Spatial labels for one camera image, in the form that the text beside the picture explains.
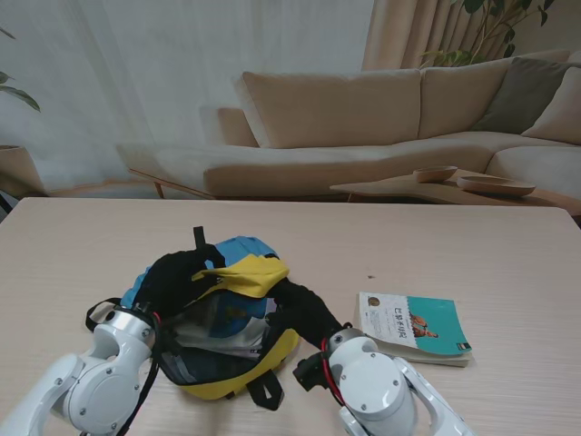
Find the beige cushion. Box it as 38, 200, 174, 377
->
521, 66, 581, 146

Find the brown plant pot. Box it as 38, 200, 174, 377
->
0, 144, 46, 199

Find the beige sofa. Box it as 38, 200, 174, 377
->
115, 49, 581, 201

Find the large shallow wooden bowl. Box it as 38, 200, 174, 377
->
456, 174, 537, 197

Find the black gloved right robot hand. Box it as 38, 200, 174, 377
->
266, 279, 344, 349

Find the teal cover book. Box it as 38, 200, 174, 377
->
358, 291, 473, 368

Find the small wooden bowl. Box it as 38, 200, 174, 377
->
413, 165, 458, 183

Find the dark green long-leaf plant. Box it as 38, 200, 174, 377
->
0, 29, 42, 114

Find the wooden coffee table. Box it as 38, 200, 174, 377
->
330, 168, 581, 214

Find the arm red black cable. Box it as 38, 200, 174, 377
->
320, 338, 346, 405
117, 312, 161, 436

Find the blue and yellow school bag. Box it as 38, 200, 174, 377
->
85, 225, 300, 412

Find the tall green leafy plant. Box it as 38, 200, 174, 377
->
419, 0, 559, 68

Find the beige curtain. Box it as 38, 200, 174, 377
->
361, 0, 514, 72

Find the right arm red black cable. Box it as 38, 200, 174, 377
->
320, 338, 346, 405

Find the blue cover book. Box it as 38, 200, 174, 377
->
174, 290, 273, 360

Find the grey cushion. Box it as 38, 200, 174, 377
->
474, 56, 571, 135

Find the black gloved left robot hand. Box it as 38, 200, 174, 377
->
135, 244, 227, 322

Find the left arm red black cable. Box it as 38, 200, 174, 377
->
117, 312, 161, 436

